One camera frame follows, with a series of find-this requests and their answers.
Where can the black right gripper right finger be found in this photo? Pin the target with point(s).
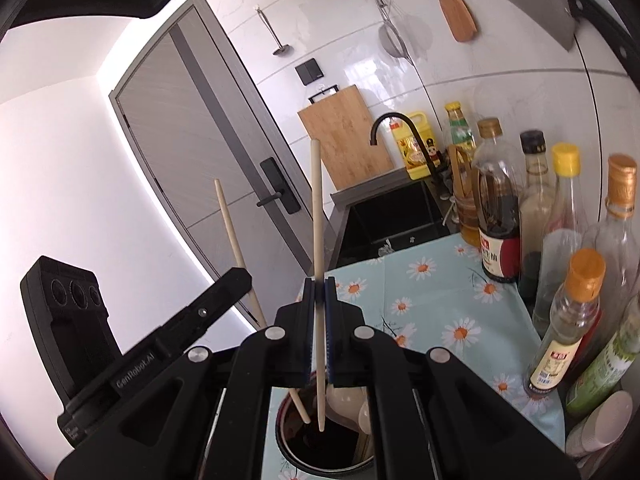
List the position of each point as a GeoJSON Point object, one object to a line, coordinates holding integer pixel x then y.
{"type": "Point", "coordinates": [333, 332]}

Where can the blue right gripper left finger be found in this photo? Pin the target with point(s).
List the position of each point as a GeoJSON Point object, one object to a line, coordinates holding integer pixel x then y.
{"type": "Point", "coordinates": [308, 301]}

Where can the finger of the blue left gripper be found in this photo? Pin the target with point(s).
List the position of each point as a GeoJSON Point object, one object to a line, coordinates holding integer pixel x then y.
{"type": "Point", "coordinates": [193, 321]}

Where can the cream long spoon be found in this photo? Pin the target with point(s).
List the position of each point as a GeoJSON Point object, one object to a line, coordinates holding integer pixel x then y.
{"type": "Point", "coordinates": [346, 402]}

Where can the wooden chopstick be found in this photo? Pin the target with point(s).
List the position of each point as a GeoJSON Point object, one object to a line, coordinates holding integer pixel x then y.
{"type": "Point", "coordinates": [319, 324]}
{"type": "Point", "coordinates": [254, 302]}

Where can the white plastic spoon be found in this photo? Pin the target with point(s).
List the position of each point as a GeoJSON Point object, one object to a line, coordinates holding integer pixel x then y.
{"type": "Point", "coordinates": [364, 419]}

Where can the black utensil holder cup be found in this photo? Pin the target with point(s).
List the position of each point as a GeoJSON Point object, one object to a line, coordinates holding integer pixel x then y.
{"type": "Point", "coordinates": [337, 452]}

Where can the black sink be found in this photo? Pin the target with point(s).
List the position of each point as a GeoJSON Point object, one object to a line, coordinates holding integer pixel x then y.
{"type": "Point", "coordinates": [388, 213]}

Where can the yellow oil jug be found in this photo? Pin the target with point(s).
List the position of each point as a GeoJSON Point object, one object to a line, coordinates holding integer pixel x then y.
{"type": "Point", "coordinates": [410, 151]}

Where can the black faucet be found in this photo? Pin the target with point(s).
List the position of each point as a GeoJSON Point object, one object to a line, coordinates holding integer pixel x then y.
{"type": "Point", "coordinates": [436, 173]}

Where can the wooden cutting board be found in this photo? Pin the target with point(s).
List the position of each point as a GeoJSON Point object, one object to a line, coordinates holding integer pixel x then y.
{"type": "Point", "coordinates": [342, 123]}

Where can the honey jar with dipper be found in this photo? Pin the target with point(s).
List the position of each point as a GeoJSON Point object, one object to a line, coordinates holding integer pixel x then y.
{"type": "Point", "coordinates": [461, 172]}

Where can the grey door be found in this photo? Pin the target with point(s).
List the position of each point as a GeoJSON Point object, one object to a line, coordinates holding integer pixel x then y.
{"type": "Point", "coordinates": [191, 113]}

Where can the large dark soy bottle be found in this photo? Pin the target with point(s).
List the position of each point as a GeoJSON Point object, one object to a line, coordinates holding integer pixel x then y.
{"type": "Point", "coordinates": [497, 182]}

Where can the green beer bottle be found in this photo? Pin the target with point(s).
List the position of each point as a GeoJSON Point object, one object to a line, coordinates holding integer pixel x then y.
{"type": "Point", "coordinates": [460, 130]}

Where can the black cap bottle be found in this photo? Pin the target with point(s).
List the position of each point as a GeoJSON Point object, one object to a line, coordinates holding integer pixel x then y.
{"type": "Point", "coordinates": [536, 202]}

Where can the soy sauce bottle orange cap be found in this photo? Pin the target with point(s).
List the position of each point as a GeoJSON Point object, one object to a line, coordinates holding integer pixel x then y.
{"type": "Point", "coordinates": [574, 308]}

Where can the yellow cap clear bottle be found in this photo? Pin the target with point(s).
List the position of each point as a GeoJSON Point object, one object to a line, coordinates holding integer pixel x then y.
{"type": "Point", "coordinates": [563, 232]}

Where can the metal ladle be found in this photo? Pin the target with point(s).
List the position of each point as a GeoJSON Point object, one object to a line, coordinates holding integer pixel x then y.
{"type": "Point", "coordinates": [281, 49]}

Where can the mesh strainer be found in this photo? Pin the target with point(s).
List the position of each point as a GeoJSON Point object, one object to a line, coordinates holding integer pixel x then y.
{"type": "Point", "coordinates": [403, 33]}

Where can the white spice jar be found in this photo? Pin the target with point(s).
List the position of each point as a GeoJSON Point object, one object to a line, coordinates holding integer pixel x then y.
{"type": "Point", "coordinates": [602, 427]}

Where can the green label bottle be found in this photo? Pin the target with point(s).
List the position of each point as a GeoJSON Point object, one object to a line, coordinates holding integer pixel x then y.
{"type": "Point", "coordinates": [607, 369]}

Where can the tall clear bottle gold cap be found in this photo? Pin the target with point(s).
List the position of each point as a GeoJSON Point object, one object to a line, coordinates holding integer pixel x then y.
{"type": "Point", "coordinates": [614, 240]}

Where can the wooden spatula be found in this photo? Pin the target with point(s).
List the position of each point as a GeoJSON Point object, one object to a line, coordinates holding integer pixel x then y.
{"type": "Point", "coordinates": [459, 19]}

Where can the cleaver knife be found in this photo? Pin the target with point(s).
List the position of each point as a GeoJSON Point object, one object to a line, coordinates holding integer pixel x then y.
{"type": "Point", "coordinates": [559, 19]}

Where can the black door handle lock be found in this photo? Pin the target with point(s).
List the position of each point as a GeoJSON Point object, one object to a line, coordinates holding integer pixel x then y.
{"type": "Point", "coordinates": [281, 189]}

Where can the black wall switch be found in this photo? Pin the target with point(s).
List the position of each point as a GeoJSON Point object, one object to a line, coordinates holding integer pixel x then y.
{"type": "Point", "coordinates": [309, 72]}

